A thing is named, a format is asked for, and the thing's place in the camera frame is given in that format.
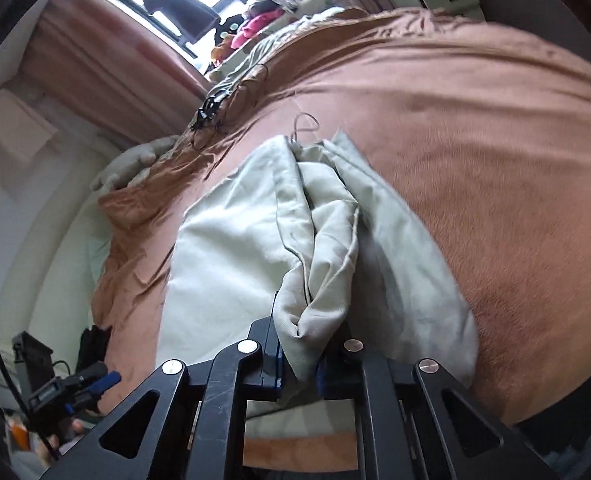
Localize cream pants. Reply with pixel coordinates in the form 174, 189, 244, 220
155, 112, 480, 419

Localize dark cloth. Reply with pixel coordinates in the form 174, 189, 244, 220
78, 326, 112, 367

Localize thin black cable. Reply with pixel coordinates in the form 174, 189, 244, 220
189, 64, 272, 149

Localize white plush toy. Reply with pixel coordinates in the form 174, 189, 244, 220
90, 135, 182, 194

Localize orange packet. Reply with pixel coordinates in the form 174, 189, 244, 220
7, 421, 30, 452

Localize grey box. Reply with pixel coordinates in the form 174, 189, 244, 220
12, 331, 56, 386

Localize beige board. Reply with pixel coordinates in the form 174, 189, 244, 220
0, 87, 59, 167

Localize pink cloth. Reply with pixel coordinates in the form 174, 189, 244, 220
230, 10, 287, 52

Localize pile of clothes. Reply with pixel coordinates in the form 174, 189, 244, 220
209, 0, 337, 67

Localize hanging dark garment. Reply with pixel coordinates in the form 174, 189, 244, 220
124, 0, 222, 45

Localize brown blanket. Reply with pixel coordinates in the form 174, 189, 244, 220
90, 7, 591, 474

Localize person's left hand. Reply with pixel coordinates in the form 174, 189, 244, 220
36, 417, 85, 462

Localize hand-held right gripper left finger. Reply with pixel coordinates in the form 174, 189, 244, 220
40, 290, 288, 480

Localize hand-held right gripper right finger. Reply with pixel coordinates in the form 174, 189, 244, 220
315, 321, 559, 480

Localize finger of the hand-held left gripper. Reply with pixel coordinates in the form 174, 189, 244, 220
88, 371, 122, 397
75, 363, 109, 386

